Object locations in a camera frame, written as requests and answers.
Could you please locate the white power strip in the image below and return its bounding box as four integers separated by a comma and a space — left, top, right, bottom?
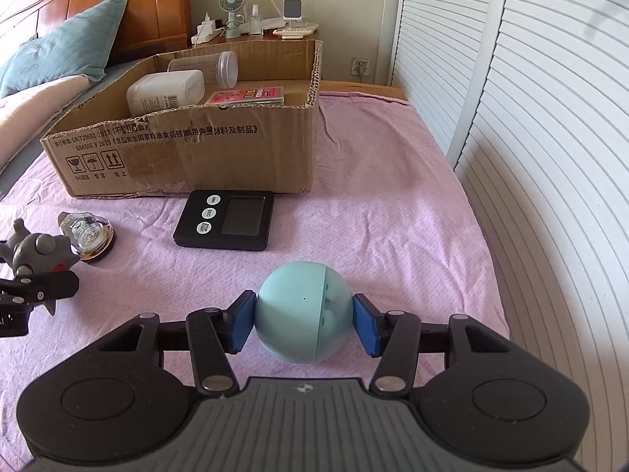
191, 27, 227, 45

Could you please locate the teal pillow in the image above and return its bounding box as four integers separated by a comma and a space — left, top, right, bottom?
0, 0, 129, 99

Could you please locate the cardboard box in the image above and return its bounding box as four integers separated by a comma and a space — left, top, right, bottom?
40, 39, 324, 198

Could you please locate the white plastic bottle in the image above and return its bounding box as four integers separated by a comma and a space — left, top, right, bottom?
127, 70, 205, 118

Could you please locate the white device on stand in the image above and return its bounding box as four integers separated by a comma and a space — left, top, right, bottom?
283, 0, 305, 30

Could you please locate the grey toy figure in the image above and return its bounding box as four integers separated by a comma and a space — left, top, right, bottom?
0, 219, 79, 316

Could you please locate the green desk fan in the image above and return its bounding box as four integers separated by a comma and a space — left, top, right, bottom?
219, 0, 245, 39

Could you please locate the white louvered closet door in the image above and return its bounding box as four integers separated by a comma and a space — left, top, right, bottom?
386, 0, 513, 158
447, 0, 629, 414

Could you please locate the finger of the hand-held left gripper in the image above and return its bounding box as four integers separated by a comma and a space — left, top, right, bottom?
0, 269, 80, 306

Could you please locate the wooden nightstand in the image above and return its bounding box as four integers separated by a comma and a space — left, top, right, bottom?
189, 27, 321, 52

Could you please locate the black digital timer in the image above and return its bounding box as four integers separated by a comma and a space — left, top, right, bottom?
173, 189, 276, 252

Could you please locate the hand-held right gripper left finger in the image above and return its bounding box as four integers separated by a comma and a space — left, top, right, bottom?
101, 290, 257, 395

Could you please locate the teal ball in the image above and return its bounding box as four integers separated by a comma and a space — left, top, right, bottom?
256, 260, 355, 365

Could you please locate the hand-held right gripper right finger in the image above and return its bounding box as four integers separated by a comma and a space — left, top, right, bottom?
353, 293, 509, 395

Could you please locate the clear dome ornament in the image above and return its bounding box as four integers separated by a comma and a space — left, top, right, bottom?
58, 210, 117, 262

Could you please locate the pink card case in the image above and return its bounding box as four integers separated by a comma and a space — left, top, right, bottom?
204, 86, 286, 106

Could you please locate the wooden bed frame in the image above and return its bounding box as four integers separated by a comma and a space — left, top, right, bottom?
320, 80, 410, 105

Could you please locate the pink blanket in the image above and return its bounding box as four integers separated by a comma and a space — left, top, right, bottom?
0, 91, 510, 458

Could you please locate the clear plastic jar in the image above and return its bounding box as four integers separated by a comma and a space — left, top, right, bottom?
168, 50, 239, 88

